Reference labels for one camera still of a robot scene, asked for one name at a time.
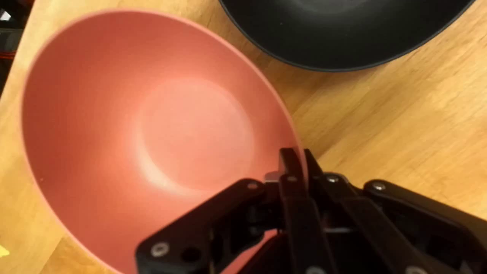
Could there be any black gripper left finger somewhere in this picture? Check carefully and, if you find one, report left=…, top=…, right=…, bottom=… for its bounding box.
left=134, top=146, right=338, bottom=274

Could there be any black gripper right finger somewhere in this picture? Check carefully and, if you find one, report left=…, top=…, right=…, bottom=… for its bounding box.
left=303, top=148, right=487, bottom=274

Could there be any pink bowl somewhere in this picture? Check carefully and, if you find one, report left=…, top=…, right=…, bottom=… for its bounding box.
left=20, top=8, right=309, bottom=274

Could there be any black bowl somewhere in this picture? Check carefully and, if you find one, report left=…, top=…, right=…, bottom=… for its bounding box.
left=218, top=0, right=478, bottom=73

